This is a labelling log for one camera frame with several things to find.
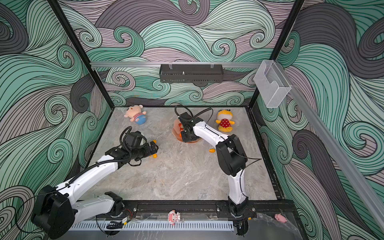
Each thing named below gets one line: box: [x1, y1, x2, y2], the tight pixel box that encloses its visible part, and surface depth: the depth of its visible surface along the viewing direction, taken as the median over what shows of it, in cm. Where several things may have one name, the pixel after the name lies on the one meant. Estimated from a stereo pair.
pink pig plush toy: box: [124, 104, 147, 125], surface depth 109 cm
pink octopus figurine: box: [167, 209, 181, 226], surface depth 70 cm
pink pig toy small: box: [274, 213, 288, 223], surface depth 71 cm
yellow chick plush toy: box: [215, 109, 236, 132], surface depth 106 cm
